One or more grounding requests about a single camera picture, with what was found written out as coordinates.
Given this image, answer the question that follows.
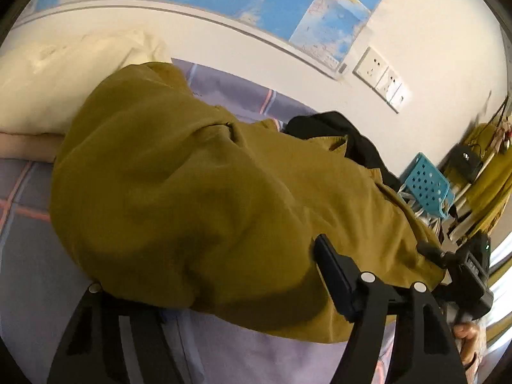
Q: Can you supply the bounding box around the mustard yellow jacket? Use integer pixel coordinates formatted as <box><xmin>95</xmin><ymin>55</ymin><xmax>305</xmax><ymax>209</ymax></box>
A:
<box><xmin>48</xmin><ymin>61</ymin><xmax>447</xmax><ymax>344</ymax></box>

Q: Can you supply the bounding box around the person's right hand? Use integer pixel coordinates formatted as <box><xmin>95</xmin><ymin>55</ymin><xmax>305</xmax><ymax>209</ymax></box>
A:
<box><xmin>453</xmin><ymin>322</ymin><xmax>486</xmax><ymax>383</ymax></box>

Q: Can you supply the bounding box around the purple plaid bed sheet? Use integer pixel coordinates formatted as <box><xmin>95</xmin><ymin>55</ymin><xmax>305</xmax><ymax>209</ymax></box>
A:
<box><xmin>0</xmin><ymin>57</ymin><xmax>398</xmax><ymax>384</ymax></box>

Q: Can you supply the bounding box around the black garment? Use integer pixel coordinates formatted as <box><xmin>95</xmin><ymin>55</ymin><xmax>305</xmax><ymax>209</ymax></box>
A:
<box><xmin>284</xmin><ymin>111</ymin><xmax>402</xmax><ymax>192</ymax></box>

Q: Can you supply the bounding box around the cream pillow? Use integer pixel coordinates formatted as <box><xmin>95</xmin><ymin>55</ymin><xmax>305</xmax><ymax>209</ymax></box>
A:
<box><xmin>0</xmin><ymin>27</ymin><xmax>173</xmax><ymax>164</ymax></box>

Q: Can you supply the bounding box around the white wall socket panel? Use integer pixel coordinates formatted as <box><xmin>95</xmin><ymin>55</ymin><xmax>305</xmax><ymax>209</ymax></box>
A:
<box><xmin>353</xmin><ymin>47</ymin><xmax>411</xmax><ymax>114</ymax></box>

